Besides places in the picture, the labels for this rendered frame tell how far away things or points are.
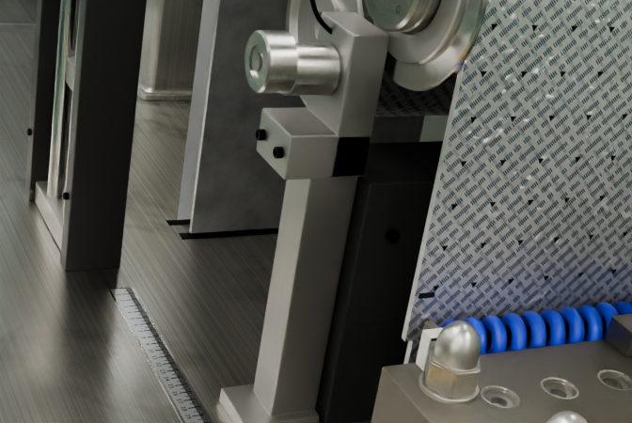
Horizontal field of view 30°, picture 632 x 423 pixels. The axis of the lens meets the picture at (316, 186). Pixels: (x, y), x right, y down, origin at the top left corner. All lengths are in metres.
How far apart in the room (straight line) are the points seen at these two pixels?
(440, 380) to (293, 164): 0.17
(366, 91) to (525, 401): 0.22
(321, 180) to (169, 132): 0.60
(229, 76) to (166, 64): 0.39
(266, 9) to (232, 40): 0.04
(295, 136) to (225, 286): 0.33
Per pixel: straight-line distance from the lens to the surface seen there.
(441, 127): 1.35
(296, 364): 0.86
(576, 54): 0.75
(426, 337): 0.73
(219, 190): 1.12
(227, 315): 1.01
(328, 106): 0.78
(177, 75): 1.47
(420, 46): 0.73
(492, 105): 0.73
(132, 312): 1.00
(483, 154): 0.74
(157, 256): 1.09
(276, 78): 0.74
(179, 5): 1.45
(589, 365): 0.79
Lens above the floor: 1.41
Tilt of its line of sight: 23 degrees down
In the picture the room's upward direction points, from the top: 10 degrees clockwise
